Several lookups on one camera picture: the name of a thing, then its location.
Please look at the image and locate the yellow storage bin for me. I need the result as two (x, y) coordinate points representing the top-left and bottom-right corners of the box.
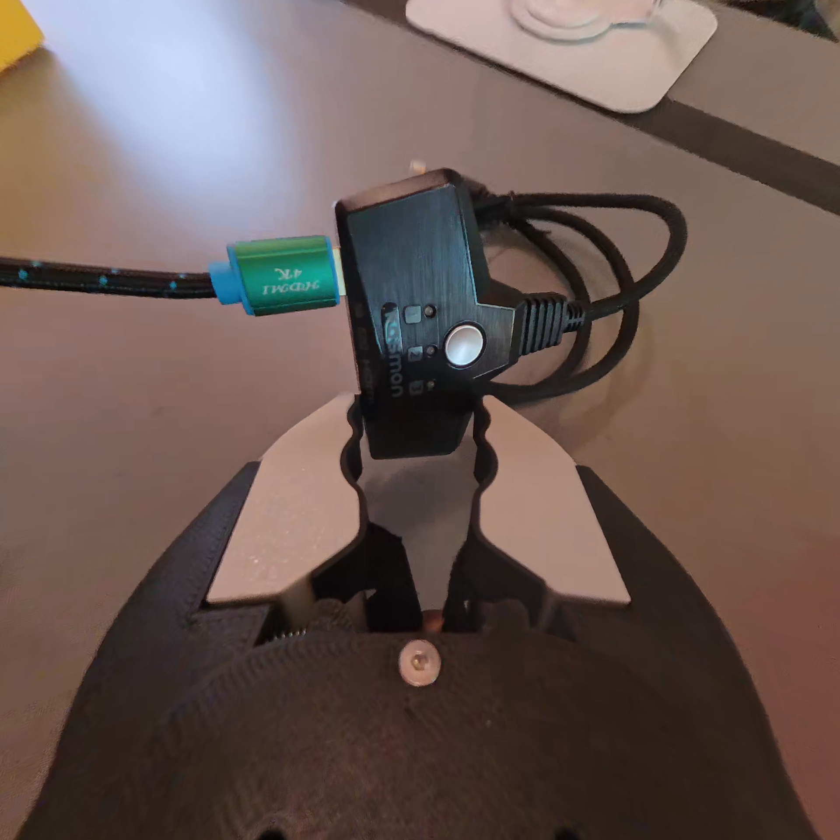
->
(0, 0), (47, 72)

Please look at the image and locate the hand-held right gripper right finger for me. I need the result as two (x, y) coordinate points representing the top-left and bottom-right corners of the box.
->
(468, 392), (632, 608)

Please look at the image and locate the green plug hdmi cable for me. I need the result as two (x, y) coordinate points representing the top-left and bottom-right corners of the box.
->
(0, 234), (343, 319)

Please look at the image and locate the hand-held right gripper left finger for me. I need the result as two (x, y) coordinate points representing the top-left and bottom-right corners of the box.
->
(205, 392), (366, 606)

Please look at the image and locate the white rounded mat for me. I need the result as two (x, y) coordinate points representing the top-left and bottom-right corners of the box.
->
(404, 0), (719, 115)

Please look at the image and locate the black hdmi switch box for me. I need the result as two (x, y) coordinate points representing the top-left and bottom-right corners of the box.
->
(333, 166), (517, 462)

